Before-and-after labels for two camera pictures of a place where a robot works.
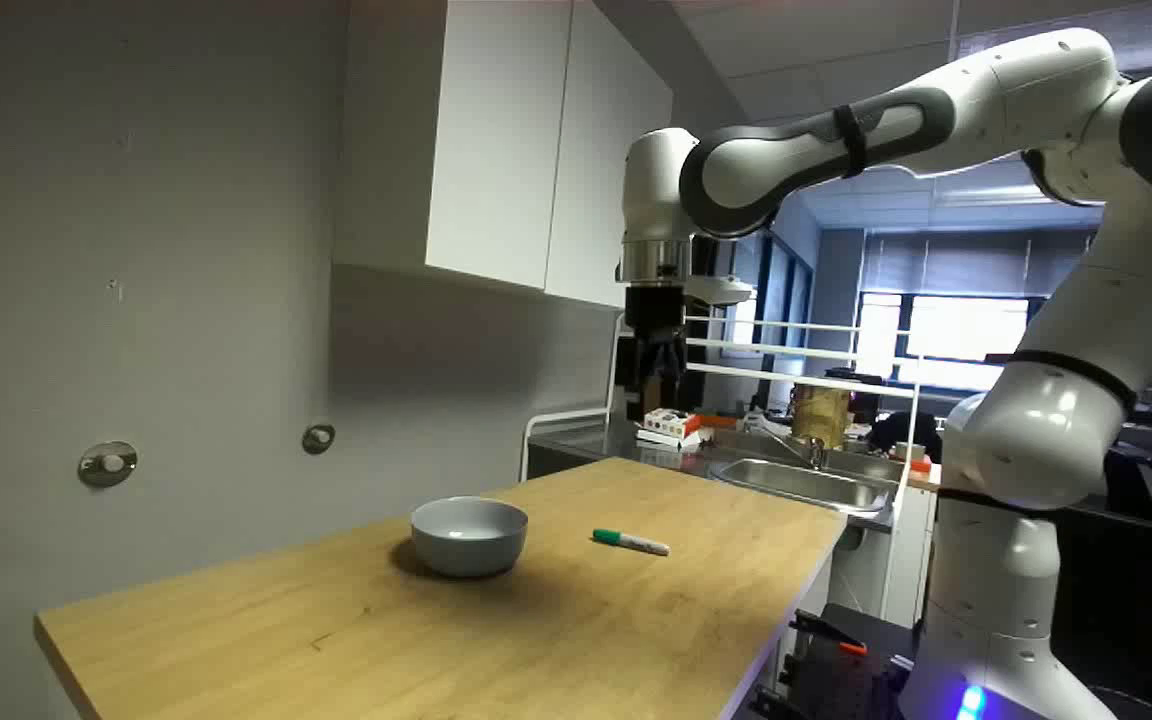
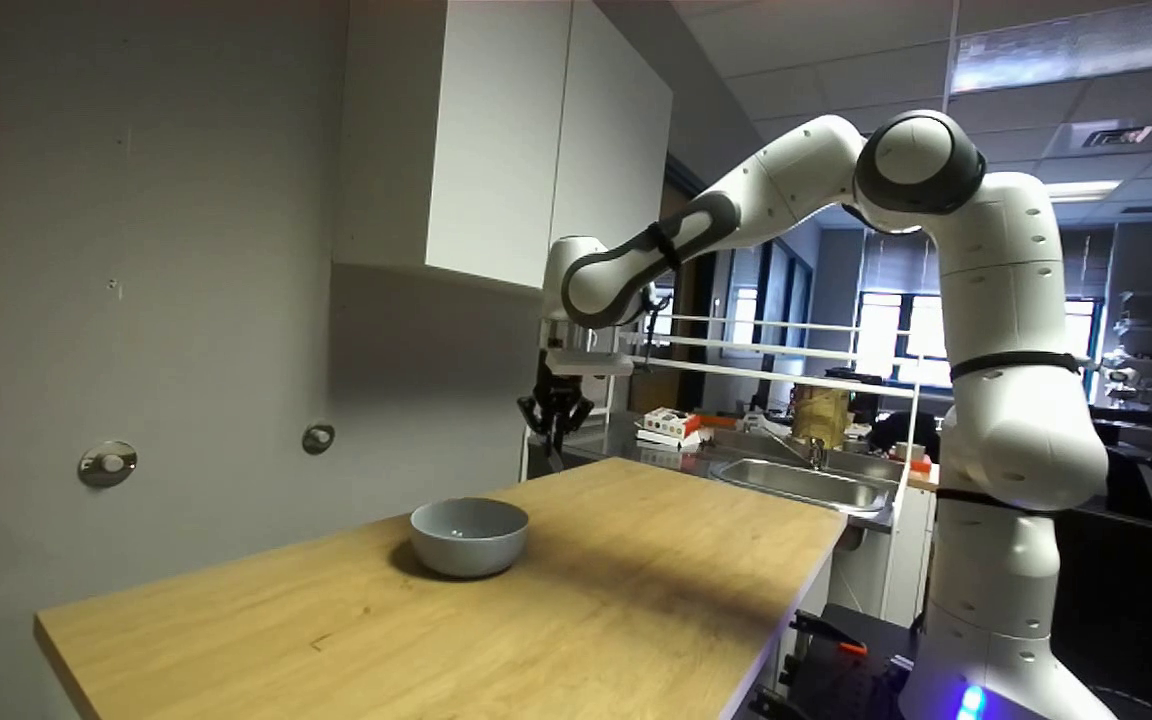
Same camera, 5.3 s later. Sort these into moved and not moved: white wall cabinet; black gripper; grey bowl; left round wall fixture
Moved: black gripper
Not moved: left round wall fixture; grey bowl; white wall cabinet
